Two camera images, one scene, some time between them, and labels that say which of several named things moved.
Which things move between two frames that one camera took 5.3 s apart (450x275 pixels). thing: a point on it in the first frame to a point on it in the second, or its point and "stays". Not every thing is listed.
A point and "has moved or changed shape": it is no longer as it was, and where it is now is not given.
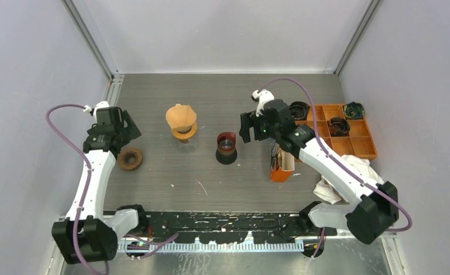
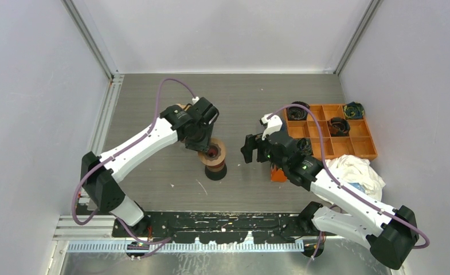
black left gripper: x=130 y=132 to x=204 y=145
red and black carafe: x=226 y=153 to x=216 y=172
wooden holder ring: x=129 y=158 has moved or changed shape
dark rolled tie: x=299 y=110 stays
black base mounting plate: x=230 y=227 stays
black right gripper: x=251 y=120 to x=251 y=142
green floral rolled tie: x=353 y=110 stays
